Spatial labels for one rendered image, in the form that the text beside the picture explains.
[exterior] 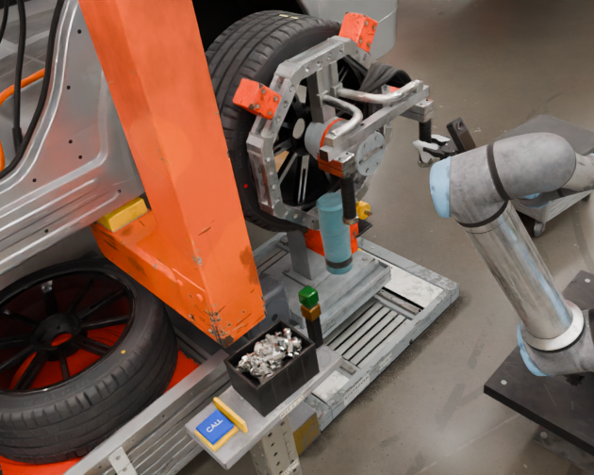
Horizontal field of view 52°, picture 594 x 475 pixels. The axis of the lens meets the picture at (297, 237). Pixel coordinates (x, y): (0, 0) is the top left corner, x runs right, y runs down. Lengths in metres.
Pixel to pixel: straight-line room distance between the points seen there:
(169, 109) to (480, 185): 0.64
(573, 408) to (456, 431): 0.43
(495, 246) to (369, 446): 0.96
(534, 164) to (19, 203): 1.30
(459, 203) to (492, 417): 1.06
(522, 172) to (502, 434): 1.11
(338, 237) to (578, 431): 0.81
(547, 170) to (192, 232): 0.77
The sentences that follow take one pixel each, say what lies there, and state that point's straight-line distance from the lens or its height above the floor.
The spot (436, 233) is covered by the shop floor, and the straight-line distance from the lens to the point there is 2.79.
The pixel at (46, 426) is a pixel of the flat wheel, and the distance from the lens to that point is 1.82.
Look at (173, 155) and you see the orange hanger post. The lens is 1.32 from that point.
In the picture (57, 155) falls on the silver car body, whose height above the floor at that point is 0.98.
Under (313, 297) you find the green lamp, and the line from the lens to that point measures 1.58.
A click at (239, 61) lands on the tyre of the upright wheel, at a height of 1.13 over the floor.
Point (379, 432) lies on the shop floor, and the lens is 2.09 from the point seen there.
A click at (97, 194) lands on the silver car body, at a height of 0.83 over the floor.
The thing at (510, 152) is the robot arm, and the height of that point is 1.13.
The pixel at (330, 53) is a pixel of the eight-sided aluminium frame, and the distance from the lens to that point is 1.72.
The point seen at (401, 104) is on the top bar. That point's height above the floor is 0.98.
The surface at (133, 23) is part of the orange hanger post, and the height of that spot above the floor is 1.41.
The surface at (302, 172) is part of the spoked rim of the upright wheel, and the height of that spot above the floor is 0.73.
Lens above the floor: 1.74
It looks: 38 degrees down
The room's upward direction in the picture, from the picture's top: 10 degrees counter-clockwise
